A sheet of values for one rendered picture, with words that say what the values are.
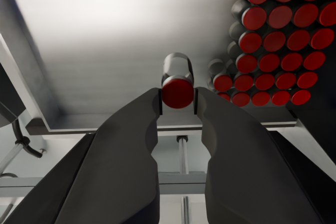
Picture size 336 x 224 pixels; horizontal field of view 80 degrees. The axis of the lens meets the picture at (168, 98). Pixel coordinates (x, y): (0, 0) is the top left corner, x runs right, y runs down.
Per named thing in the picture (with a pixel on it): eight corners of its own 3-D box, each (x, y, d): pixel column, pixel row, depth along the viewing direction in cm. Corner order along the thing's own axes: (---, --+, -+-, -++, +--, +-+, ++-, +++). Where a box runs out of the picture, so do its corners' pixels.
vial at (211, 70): (225, 57, 25) (234, 74, 22) (223, 73, 27) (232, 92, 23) (207, 58, 26) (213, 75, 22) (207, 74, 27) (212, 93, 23)
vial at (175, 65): (191, 51, 15) (196, 76, 12) (190, 77, 17) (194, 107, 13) (162, 51, 15) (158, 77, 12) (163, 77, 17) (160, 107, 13)
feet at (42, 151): (21, 104, 141) (8, 117, 129) (49, 153, 169) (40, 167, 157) (10, 105, 141) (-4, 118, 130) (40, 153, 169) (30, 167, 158)
